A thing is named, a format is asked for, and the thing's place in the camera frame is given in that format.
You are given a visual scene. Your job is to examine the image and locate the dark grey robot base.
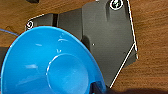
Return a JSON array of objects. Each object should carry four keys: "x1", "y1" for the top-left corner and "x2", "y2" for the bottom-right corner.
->
[{"x1": 25, "y1": 0, "x2": 140, "y2": 90}]

